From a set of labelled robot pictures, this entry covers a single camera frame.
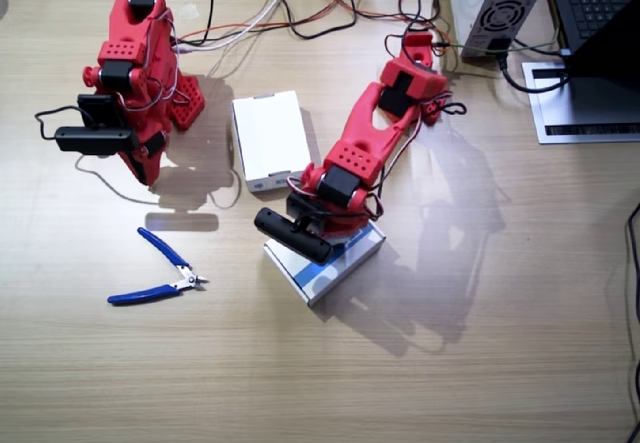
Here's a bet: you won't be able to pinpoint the white and blue box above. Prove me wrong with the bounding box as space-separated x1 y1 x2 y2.
263 220 388 308

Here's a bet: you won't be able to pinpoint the white box with blue logos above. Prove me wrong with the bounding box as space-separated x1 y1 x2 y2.
230 90 322 194

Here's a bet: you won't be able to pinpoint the black gripper webcam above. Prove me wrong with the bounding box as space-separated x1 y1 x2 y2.
253 206 335 265
53 125 141 156

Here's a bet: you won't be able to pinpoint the silver laptop stand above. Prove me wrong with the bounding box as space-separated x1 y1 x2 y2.
521 60 640 145

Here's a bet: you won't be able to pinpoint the black laptop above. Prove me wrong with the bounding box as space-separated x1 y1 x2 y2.
542 0 640 114

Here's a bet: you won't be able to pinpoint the black webcam cable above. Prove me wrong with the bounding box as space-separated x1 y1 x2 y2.
33 105 84 142
423 90 469 120

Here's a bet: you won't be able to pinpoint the blue-handled wire cutters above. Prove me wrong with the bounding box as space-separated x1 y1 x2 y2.
106 226 211 307

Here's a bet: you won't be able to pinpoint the orange cable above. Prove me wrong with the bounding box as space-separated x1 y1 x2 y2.
177 0 346 43

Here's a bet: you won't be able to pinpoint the bundle of cables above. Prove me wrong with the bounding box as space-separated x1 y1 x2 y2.
172 0 307 54

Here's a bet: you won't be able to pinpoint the black power supply cable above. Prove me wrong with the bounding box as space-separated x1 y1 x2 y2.
494 37 572 95

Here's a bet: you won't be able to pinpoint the black cable at table edge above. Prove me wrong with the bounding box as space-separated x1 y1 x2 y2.
623 202 640 443

